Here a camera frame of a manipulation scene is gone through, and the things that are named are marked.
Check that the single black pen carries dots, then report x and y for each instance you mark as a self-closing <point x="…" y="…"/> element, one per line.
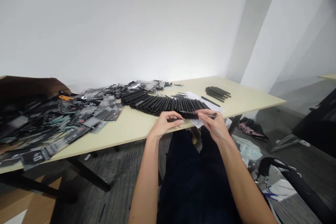
<point x="210" y="101"/>

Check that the white and blue bag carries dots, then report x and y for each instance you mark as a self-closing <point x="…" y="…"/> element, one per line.
<point x="279" y="191"/>

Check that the black office chair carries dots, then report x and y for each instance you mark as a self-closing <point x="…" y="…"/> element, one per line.
<point x="315" y="121"/>

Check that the beige side table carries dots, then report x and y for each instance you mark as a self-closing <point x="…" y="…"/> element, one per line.
<point x="328" y="76"/>

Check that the person's right hand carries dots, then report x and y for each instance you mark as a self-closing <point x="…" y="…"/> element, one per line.
<point x="214" y="127"/>

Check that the row of black pens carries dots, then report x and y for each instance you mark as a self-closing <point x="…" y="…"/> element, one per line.
<point x="157" y="103"/>

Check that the small yellow object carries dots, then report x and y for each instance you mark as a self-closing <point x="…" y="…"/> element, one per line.
<point x="194" y="139"/>

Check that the small bundle of black pens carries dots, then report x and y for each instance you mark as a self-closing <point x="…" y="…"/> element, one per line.
<point x="217" y="93"/>

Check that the pile of pen packaging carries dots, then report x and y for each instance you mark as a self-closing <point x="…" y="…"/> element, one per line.
<point x="52" y="121"/>

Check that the orange utility knife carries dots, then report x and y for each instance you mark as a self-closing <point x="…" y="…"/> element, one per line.
<point x="65" y="97"/>

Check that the person's legs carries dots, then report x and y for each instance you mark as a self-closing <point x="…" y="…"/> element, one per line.
<point x="194" y="182"/>

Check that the white paper sheet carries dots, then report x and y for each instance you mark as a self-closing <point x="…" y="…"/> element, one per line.
<point x="195" y="123"/>

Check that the black pen cap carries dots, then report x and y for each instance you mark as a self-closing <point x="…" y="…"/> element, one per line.
<point x="171" y="120"/>

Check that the person's left hand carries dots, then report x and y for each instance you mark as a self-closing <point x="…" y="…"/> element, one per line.
<point x="161" y="125"/>

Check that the brown cardboard carton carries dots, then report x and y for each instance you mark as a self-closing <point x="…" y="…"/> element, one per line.
<point x="26" y="205"/>

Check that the heap of clear plastic packets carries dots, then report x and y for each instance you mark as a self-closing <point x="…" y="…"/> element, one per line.
<point x="147" y="85"/>

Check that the black and pink folded umbrella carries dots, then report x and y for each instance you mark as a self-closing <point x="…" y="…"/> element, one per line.
<point x="252" y="128"/>

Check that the crumpled white plastic bag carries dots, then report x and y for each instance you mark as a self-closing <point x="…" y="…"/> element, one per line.
<point x="248" y="150"/>

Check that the beige table with black legs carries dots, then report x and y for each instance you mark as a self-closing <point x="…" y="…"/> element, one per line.
<point x="126" y="132"/>

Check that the open cardboard box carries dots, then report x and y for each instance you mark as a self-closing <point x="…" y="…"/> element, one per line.
<point x="29" y="86"/>

